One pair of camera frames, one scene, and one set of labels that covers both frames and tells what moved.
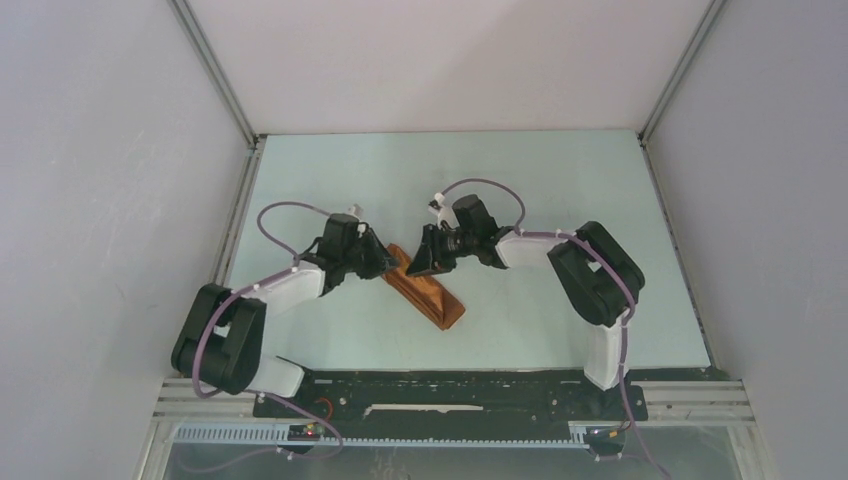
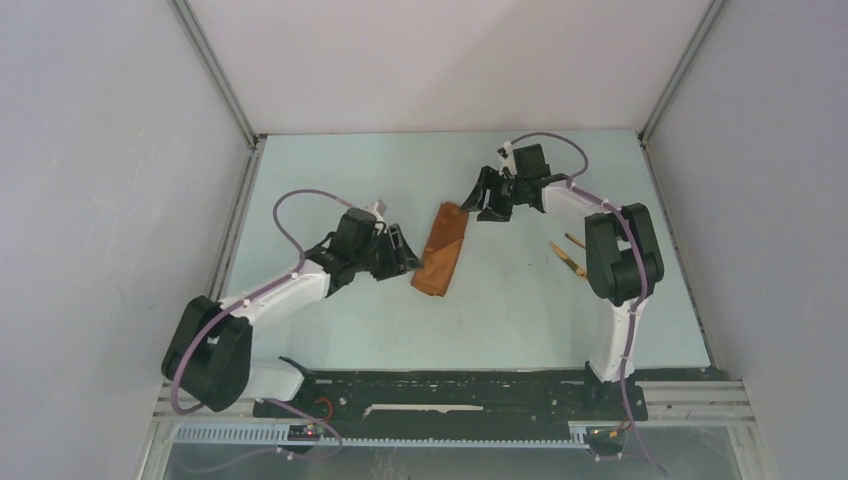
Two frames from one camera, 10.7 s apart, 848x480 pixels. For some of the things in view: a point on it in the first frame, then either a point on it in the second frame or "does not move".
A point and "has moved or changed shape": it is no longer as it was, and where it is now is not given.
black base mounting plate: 452,398 does not move
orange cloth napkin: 422,293 has moved or changed shape
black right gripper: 431,257 -> 487,179
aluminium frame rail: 670,401 does not move
